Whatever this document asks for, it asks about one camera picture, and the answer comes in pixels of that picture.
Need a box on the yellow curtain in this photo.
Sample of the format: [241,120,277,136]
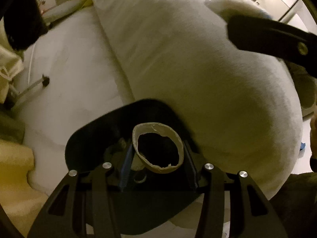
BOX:
[0,140,48,237]

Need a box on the black plastic trash bin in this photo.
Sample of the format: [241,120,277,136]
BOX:
[65,99,204,235]

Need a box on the grey bed with mattress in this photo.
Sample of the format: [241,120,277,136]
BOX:
[93,0,303,199]

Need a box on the grey cushioned stool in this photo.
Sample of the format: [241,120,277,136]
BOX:
[42,0,84,24]

